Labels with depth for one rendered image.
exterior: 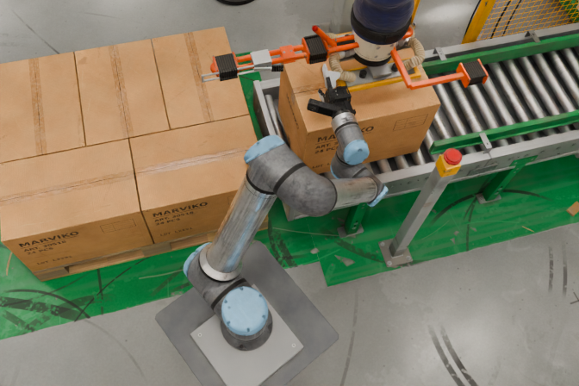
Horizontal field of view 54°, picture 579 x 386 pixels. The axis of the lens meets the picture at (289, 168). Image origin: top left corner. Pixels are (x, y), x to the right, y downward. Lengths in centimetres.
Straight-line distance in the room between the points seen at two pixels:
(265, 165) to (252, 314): 59
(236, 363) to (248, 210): 70
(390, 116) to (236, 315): 108
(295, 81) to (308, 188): 105
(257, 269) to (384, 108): 86
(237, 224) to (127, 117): 134
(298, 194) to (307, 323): 84
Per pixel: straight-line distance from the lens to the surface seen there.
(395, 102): 248
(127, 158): 279
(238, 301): 192
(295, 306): 224
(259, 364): 216
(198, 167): 271
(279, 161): 151
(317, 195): 151
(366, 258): 315
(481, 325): 321
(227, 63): 215
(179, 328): 223
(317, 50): 222
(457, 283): 323
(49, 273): 315
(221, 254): 184
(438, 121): 298
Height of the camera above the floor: 290
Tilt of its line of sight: 61 degrees down
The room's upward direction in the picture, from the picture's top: 7 degrees clockwise
